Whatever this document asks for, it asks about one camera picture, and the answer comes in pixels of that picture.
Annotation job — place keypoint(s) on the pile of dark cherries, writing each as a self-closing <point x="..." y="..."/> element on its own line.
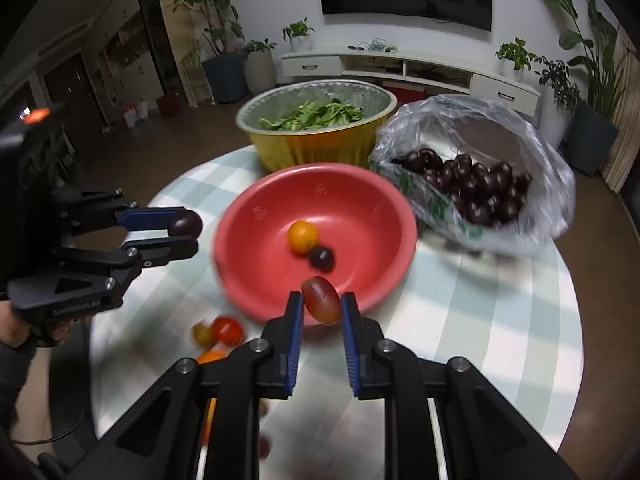
<point x="475" y="185"/>

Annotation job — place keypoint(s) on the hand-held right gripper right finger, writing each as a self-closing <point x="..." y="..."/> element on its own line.
<point x="350" y="345"/>

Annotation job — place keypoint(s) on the person's left hand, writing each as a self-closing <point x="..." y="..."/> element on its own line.
<point x="12" y="325"/>

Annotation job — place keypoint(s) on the small plant in white pot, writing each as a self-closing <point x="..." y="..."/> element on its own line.
<point x="300" y="42"/>
<point x="515" y="72"/>

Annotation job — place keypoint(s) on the plant in white tall pot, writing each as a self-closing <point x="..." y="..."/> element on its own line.
<point x="555" y="120"/>

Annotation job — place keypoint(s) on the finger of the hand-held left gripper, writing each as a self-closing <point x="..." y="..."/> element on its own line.
<point x="150" y="217"/>
<point x="160" y="250"/>

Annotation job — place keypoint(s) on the red plastic colander bowl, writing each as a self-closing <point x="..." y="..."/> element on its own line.
<point x="350" y="220"/>

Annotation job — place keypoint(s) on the small green-red tomato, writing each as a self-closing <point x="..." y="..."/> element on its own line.
<point x="201" y="333"/>

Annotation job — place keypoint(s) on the mandarin orange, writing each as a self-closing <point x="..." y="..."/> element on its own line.
<point x="303" y="236"/>
<point x="212" y="356"/>

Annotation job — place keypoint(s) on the beige curtain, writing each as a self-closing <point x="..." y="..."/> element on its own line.
<point x="622" y="135"/>

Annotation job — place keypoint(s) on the large-leaf plant in dark pot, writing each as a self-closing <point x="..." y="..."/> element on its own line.
<point x="592" y="140"/>

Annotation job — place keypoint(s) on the green leafy vegetables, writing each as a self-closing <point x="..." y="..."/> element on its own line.
<point x="315" y="112"/>

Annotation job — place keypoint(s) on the red tomato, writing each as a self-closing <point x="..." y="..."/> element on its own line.
<point x="227" y="330"/>

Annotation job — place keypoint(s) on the gold foil bowl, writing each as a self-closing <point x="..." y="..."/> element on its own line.
<point x="320" y="152"/>

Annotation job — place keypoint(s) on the white television cabinet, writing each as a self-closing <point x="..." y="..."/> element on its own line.
<point x="320" y="64"/>

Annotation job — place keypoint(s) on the clear plastic bag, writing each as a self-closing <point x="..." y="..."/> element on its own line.
<point x="545" y="220"/>

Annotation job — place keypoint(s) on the red grape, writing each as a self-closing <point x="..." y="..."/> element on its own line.
<point x="322" y="300"/>

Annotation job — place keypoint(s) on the checked tablecloth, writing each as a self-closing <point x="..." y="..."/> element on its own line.
<point x="475" y="310"/>

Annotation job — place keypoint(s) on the plant in cream tall pot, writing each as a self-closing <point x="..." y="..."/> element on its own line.
<point x="260" y="72"/>

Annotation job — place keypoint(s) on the person's left forearm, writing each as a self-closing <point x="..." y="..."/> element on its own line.
<point x="12" y="380"/>

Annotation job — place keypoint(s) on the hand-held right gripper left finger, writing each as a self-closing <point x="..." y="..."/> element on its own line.
<point x="296" y="340"/>

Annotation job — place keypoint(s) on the tall plant in dark pot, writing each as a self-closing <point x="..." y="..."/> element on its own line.
<point x="225" y="77"/>

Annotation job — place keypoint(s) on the red bucket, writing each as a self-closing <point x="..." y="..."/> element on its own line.
<point x="168" y="106"/>

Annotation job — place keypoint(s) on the dark avocado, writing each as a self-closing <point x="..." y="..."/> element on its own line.
<point x="189" y="223"/>

